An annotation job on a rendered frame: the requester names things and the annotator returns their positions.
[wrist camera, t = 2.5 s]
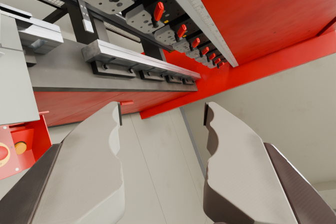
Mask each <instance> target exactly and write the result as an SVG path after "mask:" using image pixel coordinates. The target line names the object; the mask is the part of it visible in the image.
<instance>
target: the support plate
mask: <svg viewBox="0 0 336 224"><path fill-rule="evenodd" d="M0 43H1V45H2V47H6V48H11V49H17V50H23V49H22V45H21V41H20V37H19V33H18V29H17V25H16V21H15V18H12V17H9V16H6V15H2V14H0ZM0 52H2V53H5V54H4V55H3V56H1V57H0V126H2V125H10V124H18V123H25V122H33V121H38V120H40V116H39V112H38V108H37V104H36V100H35V96H34V92H33V88H32V84H31V80H30V76H29V72H28V68H27V64H26V60H25V56H24V53H23V52H22V51H16V50H10V49H5V48H0Z"/></svg>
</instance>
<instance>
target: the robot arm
mask: <svg viewBox="0 0 336 224"><path fill-rule="evenodd" d="M122 125H123V124H122V113H121V103H120V102H116V101H112V102H110V103H109V104H107V105H106V106H104V107H103V108H101V109H100V110H98V111H97V112H95V113H94V114H92V115H91V116H90V117H88V118H87V119H85V120H84V121H83V122H81V123H80V124H79V125H78V126H76V127H75V128H74V129H73V130H72V131H71V132H70V133H69V134H68V135H67V136H66V137H65V138H64V139H63V140H62V141H61V142H60V143H55V144H52V145H51V146H50V147H49V149H48V150H47V151H46V152H45V153H44V154H43V155H42V156H41V157H40V158H39V159H38V160H37V161H36V162H35V164H34V165H33V166H32V167H31V168H30V169H29V170H28V171H27V172H26V173H25V174H24V175H23V176H22V177H21V178H20V180H19V181H18V182H17V183H16V184H15V185H14V186H13V187H12V188H11V189H10V190H9V191H8V192H7V193H6V195H5V196H4V197H3V198H2V199H1V200H0V224H116V223H117V222H118V221H119V220H120V219H121V218H122V217H123V216H124V214H125V212H126V197H125V186H124V177H123V168H122V161H121V160H120V159H119V158H118V157H117V156H116V154H117V153H118V151H119V150H120V142H119V133H118V129H119V128H120V126H122ZM203 125H204V126H206V128H207V129H208V131H209V132H208V139H207V146H206V148H207V150H208V151H209V153H210V154H211V157H210V158H209V159H208V161H207V168H206V174H205V181H204V187H203V211H204V213H205V214H206V215H207V216H208V217H209V218H210V219H211V220H212V221H213V222H214V223H213V224H336V212H335V211H334V210H333V208H332V207H331V206H330V205H329V204H328V202H327V201H326V200H325V199H324V198H323V197H322V196H321V195H320V193H319V192H318V191H317V190H316V189H315V188H314V187H313V186H312V185H311V184H310V183H309V182H308V181H307V180H306V179H305V178H304V177H303V176H302V175H301V173H300V172H299V171H298V170H297V169H296V168H295V167H294V166H293V165H292V164H291V163H290V162H289V161H288V160H287V159H286V158H285V157H284V156H283V155H282V154H281V152H280V151H279V150H278V149H277V148H276V147H275V146H274V145H273V144H272V143H267V142H264V141H263V140H262V139H261V138H260V137H259V136H258V135H257V134H256V133H255V132H254V131H253V130H252V129H251V128H250V127H249V126H248V125H247V124H245V123H244V122H243V121H241V120H240V119H239V118H237V117H236V116H234V115H233V114H231V113H230V112H228V111H227V110H225V109H224V108H223V107H221V106H220V105H218V104H217V103H215V102H205V105H204V119H203Z"/></svg>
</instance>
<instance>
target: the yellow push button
mask: <svg viewBox="0 0 336 224"><path fill-rule="evenodd" d="M14 147H15V150H16V154H17V155H20V154H22V153H23V152H24V151H25V150H26V148H27V145H26V144H24V143H22V142H20V143H18V144H16V145H15V146H14Z"/></svg>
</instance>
